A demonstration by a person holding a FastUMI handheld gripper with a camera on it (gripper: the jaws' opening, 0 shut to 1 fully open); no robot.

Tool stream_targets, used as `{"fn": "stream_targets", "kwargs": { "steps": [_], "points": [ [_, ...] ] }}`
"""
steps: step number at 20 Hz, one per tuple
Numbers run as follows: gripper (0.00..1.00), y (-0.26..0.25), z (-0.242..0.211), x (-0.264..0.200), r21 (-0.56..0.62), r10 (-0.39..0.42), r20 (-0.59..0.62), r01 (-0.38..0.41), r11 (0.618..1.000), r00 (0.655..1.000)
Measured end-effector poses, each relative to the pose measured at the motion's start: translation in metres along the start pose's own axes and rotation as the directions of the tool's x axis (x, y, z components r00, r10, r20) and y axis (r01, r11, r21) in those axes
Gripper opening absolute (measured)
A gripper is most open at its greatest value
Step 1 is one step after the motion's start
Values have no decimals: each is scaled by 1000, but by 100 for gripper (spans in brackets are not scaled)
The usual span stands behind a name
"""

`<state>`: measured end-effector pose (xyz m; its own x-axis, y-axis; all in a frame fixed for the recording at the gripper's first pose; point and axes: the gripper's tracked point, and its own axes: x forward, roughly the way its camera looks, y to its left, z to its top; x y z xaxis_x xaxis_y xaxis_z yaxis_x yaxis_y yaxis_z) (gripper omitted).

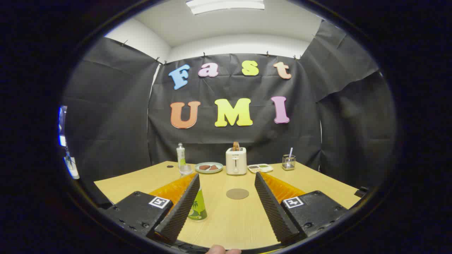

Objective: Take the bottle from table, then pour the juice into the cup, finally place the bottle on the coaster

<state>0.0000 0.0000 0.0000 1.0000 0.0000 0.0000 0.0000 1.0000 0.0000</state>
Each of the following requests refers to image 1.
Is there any white device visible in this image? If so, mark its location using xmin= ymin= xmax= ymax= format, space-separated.
xmin=64 ymin=156 xmax=80 ymax=180

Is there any white toaster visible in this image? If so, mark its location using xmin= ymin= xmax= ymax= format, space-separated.
xmin=226 ymin=147 xmax=247 ymax=175

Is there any white divided food tray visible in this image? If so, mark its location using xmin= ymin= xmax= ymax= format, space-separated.
xmin=248 ymin=164 xmax=274 ymax=174

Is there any green label juice bottle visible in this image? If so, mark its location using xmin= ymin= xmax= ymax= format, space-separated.
xmin=179 ymin=164 xmax=208 ymax=222

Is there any pale green plate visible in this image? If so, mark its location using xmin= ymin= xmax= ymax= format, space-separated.
xmin=195 ymin=162 xmax=224 ymax=174

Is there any round brown coaster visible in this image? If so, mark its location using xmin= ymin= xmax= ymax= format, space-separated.
xmin=226 ymin=188 xmax=249 ymax=200

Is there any blue lit screen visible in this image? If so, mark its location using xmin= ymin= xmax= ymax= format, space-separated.
xmin=58 ymin=105 xmax=68 ymax=147

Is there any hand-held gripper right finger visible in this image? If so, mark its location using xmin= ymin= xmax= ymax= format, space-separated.
xmin=254 ymin=171 xmax=349 ymax=244

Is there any white and green bottle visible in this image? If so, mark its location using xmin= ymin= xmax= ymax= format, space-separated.
xmin=176 ymin=143 xmax=186 ymax=169

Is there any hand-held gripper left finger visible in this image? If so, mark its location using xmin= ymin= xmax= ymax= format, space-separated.
xmin=104 ymin=172 xmax=201 ymax=244

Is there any ceiling light panel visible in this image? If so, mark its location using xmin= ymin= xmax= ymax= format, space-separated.
xmin=186 ymin=0 xmax=265 ymax=15

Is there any wooden table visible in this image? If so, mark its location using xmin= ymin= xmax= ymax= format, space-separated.
xmin=94 ymin=161 xmax=361 ymax=250

